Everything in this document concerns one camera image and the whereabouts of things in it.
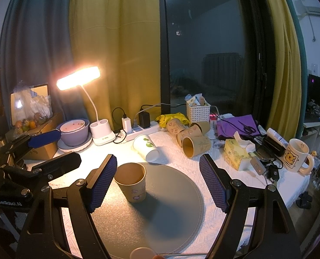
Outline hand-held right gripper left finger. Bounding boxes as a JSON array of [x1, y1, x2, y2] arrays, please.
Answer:
[[15, 154, 118, 259]]

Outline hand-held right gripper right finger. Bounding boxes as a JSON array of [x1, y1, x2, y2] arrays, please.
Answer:
[[199, 154, 302, 259]]

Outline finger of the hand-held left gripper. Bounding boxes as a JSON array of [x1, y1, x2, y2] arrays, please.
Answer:
[[32, 152, 82, 181], [0, 129, 62, 155]]

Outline white paper cup green print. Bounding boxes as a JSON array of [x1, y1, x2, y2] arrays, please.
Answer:
[[133, 134, 160, 162]]

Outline brown paper cup purple print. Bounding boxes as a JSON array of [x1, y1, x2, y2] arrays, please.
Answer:
[[114, 162, 147, 203]]

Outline brown paper cup heart drawing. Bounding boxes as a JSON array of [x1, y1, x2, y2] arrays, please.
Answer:
[[166, 118, 188, 139]]

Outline small pale cup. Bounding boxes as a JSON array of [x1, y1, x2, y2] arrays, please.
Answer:
[[129, 247, 158, 259]]

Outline cardboard box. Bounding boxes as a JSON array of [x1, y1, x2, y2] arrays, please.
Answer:
[[10, 112, 65, 161]]

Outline pink bowl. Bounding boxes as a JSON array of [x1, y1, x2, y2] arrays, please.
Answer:
[[60, 120, 85, 133]]

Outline purple bowl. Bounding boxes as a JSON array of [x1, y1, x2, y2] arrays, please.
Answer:
[[59, 119, 90, 146]]

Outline clear plastic bag of fruit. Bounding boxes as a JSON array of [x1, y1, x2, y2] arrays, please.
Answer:
[[13, 81, 54, 135]]

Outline white round plate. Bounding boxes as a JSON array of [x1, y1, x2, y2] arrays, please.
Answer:
[[57, 132, 93, 152]]

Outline yellow tissue box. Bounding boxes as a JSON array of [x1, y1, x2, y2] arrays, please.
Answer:
[[224, 132, 255, 171]]

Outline small white device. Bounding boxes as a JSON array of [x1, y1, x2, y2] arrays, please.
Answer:
[[250, 158, 266, 175]]

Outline white desk lamp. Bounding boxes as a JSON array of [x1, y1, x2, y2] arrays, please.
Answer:
[[56, 66, 116, 146]]

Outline purple cloth bag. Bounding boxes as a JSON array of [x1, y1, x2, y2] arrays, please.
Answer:
[[216, 114, 261, 141]]

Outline round grey table mat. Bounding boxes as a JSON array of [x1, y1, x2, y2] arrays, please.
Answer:
[[90, 162, 205, 259]]

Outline black car key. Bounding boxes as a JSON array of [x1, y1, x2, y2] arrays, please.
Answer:
[[267, 164, 281, 182]]

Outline white power strip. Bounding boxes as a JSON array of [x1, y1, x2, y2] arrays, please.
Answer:
[[119, 121, 167, 142]]

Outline black scissors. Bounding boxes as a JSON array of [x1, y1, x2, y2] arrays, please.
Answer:
[[238, 120, 258, 136]]

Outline white charger plug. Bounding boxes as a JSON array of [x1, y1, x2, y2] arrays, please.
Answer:
[[122, 115, 133, 133]]

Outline black case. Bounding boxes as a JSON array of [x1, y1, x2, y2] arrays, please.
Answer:
[[260, 136, 286, 157]]

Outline white plastic basket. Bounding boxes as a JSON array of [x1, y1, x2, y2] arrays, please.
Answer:
[[186, 101, 211, 123]]

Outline black charger plug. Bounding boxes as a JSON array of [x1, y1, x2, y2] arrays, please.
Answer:
[[138, 111, 151, 129]]

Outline yellow plastic bag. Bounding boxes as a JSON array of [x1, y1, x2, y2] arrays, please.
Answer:
[[156, 112, 190, 128]]

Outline white tube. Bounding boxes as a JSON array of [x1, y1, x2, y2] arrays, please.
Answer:
[[266, 127, 289, 147]]

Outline white mug bear print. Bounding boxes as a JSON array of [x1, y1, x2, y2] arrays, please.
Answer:
[[283, 138, 315, 175]]

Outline dark slippers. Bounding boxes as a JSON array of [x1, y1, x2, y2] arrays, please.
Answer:
[[296, 191, 313, 209]]

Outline yellow curtain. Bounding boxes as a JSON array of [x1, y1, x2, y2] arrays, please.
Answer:
[[258, 0, 301, 135], [69, 0, 162, 126]]

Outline dark glass window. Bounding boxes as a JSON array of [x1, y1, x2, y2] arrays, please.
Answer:
[[159, 0, 266, 117]]

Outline white air conditioner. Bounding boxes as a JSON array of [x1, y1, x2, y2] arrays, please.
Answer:
[[295, 0, 320, 17]]

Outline black cable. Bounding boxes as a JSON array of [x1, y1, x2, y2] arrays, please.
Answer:
[[112, 107, 128, 144]]

